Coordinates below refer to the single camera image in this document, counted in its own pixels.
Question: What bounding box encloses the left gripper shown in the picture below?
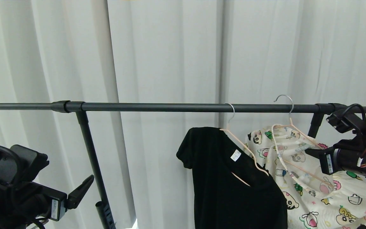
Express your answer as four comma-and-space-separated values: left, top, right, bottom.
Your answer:
0, 174, 95, 223

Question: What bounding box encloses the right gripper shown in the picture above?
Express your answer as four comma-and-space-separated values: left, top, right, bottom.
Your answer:
318, 140, 366, 182

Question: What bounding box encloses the pink clothes hanger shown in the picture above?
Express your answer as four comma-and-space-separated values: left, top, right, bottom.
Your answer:
220, 103, 270, 187
271, 94, 334, 191

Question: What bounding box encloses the cream printed garment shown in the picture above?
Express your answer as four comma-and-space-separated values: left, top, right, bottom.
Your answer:
245, 126, 366, 229

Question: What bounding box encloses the black clothes rack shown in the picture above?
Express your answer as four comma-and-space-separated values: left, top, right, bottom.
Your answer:
0, 101, 366, 229

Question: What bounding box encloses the black short-sleeved shirt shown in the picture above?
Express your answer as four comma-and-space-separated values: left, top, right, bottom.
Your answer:
176, 127, 288, 229

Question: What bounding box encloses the white curtain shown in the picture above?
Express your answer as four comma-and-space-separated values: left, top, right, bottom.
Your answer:
0, 0, 366, 229

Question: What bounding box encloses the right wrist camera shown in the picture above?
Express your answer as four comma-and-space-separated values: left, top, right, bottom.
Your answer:
326, 103, 366, 137

